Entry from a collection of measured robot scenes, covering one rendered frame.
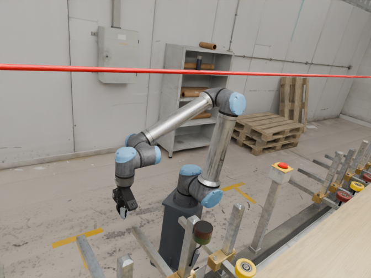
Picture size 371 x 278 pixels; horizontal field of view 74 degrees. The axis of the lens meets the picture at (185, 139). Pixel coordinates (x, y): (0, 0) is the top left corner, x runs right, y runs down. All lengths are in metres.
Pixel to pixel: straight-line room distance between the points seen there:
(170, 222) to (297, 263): 0.95
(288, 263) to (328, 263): 0.19
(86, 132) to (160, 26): 1.69
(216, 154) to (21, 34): 2.33
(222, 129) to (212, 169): 0.25
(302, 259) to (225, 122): 0.75
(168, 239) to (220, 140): 0.91
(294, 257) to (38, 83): 2.85
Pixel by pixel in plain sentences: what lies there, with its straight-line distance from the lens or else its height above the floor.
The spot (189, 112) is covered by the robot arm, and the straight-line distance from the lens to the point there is 1.38.
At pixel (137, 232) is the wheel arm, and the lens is 1.20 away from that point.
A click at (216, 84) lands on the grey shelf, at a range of 4.00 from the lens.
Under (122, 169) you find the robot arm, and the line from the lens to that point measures 1.12.
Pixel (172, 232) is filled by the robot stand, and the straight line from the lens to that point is 1.92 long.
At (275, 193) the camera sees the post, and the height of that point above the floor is 1.09.
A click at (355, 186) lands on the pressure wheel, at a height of 0.90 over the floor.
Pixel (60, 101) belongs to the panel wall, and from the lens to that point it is 3.24.
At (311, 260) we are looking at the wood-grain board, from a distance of 1.28.
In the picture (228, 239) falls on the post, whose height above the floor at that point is 0.93.
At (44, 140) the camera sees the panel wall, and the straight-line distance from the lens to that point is 3.39.
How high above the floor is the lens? 1.71
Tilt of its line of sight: 23 degrees down
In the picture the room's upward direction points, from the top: 9 degrees clockwise
